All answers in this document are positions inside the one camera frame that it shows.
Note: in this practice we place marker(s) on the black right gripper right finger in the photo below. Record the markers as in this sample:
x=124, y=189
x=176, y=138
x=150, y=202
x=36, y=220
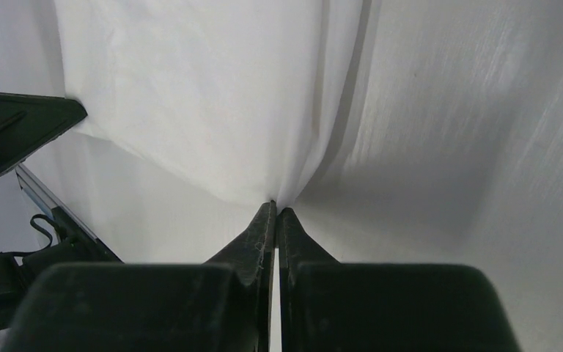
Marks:
x=327, y=305

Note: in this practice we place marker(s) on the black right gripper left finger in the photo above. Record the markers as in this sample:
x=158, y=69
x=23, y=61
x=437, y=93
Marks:
x=223, y=304

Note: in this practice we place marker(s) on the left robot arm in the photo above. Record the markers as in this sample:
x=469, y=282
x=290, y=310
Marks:
x=13, y=285

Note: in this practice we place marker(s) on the white printed t-shirt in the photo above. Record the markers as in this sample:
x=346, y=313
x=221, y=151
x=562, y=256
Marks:
x=238, y=98

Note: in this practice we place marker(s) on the aluminium frame rail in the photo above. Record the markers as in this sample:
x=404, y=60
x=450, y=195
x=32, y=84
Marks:
x=69, y=226

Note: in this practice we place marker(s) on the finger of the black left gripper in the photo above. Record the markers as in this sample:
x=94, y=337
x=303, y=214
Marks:
x=28, y=122

